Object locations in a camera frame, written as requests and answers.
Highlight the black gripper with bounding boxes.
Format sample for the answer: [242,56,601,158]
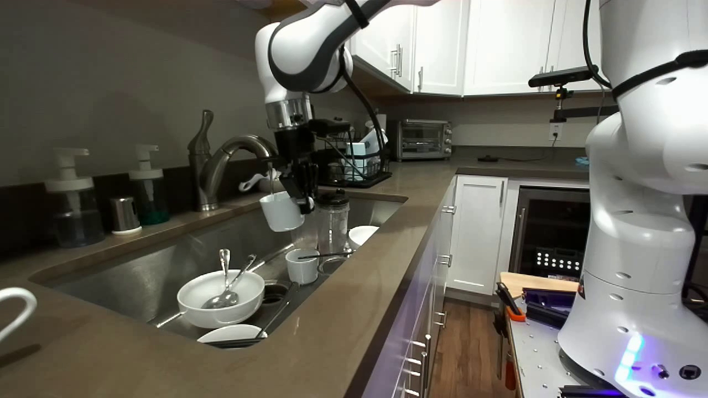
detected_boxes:
[273,124,321,216]

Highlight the white ceramic mug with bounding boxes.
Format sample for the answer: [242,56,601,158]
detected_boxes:
[0,286,40,345]
[257,189,307,235]

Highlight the pale blue cylinder cup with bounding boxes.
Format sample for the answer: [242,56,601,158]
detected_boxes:
[344,139,370,183]

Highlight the small white cup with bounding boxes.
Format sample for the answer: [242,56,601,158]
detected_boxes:
[283,245,324,287]

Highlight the small sponge bowl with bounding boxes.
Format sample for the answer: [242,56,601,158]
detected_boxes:
[255,174,286,194]

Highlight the white dish brush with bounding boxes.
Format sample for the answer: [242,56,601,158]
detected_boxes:
[238,172,267,194]

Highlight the clear jar black lid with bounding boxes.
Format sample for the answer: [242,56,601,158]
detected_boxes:
[314,189,351,257]
[286,193,324,252]

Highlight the black dish rack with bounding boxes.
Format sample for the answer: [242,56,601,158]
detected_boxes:
[316,147,395,191]

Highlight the curved steel faucet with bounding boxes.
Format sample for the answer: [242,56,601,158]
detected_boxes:
[198,134,282,215]

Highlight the silver teaspoon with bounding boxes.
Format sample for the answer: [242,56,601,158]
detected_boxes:
[294,251,357,263]

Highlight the white plate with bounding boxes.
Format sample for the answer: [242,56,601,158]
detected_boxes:
[347,224,382,251]

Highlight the white item in rack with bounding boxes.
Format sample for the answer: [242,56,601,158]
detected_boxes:
[360,126,390,158]

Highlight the silver spoon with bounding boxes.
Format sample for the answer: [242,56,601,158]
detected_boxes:
[218,248,234,286]
[202,252,262,309]

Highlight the steel toaster oven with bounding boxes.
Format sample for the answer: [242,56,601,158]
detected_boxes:
[397,117,453,162]

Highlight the glass soap dispenser right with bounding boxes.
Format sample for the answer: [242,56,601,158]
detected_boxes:
[128,141,172,229]

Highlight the glass soap dispenser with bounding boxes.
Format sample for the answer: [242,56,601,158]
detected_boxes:
[128,141,172,229]
[43,147,101,251]

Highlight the large white bowl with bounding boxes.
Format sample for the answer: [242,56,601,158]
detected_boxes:
[174,267,267,329]

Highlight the small white dish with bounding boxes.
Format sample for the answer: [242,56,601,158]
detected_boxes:
[194,321,271,350]

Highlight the lavender lower cabinets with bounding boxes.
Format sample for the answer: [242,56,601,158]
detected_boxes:
[346,174,461,398]

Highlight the steel sink basin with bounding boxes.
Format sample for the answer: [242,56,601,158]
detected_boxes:
[28,193,408,352]

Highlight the white lower cabinet door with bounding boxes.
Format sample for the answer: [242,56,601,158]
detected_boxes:
[447,174,512,296]

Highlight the glass soap dispenser left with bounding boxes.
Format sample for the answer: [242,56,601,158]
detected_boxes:
[43,147,101,251]

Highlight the orange black clamp tool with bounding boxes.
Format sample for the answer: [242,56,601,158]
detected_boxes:
[493,281,528,327]

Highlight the white upper cabinets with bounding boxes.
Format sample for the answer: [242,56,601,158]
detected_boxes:
[346,0,605,98]

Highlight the black undercounter fridge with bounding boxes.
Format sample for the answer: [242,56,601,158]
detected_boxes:
[510,185,594,281]

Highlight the wooden plank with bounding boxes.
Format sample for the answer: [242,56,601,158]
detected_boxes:
[499,269,583,296]

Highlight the dark purple box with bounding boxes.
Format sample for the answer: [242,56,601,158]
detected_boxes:
[522,287,583,329]

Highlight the perforated robot table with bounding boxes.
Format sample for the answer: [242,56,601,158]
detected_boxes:
[505,294,708,398]

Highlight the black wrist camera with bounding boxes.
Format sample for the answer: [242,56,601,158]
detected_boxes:
[307,117,354,141]

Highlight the silver utensil handle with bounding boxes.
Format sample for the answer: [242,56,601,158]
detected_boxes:
[152,307,187,329]

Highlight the red handled tool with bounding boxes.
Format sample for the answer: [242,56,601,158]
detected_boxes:
[502,357,517,394]

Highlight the black stereo camera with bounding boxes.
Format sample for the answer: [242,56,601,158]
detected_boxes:
[526,64,601,90]

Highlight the black cable bundle on arm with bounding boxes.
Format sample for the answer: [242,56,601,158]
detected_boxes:
[579,0,708,103]

